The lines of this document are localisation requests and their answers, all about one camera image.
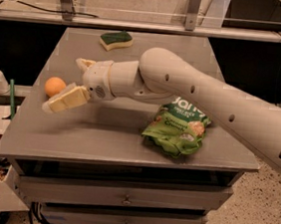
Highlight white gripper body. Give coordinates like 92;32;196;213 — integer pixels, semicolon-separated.
82;61;115;102

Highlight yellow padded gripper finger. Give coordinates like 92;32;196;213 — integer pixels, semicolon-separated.
76;58;96;73
42;83;91;113

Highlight orange fruit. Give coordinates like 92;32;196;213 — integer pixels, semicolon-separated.
44;77;66;98

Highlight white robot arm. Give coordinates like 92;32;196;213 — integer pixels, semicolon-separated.
42;48;281;174

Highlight green and yellow sponge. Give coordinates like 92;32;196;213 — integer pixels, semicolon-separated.
99;31;133;51

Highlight grey drawer cabinet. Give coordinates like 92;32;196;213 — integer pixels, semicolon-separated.
0;28;258;224

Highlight green dang chips bag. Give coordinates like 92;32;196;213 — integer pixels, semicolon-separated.
142;97;210;158

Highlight top drawer knob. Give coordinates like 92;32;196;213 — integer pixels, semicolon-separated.
121;195;132;206

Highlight green handled tool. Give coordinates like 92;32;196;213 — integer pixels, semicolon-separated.
5;79;17;120

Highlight black cables under cabinet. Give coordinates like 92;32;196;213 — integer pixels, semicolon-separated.
27;201;60;224

